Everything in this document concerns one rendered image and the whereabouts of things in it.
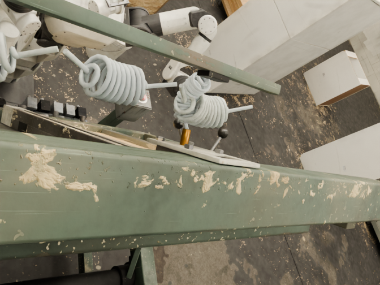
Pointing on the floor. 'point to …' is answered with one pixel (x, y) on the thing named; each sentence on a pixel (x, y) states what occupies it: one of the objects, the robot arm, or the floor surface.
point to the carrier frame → (144, 266)
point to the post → (111, 120)
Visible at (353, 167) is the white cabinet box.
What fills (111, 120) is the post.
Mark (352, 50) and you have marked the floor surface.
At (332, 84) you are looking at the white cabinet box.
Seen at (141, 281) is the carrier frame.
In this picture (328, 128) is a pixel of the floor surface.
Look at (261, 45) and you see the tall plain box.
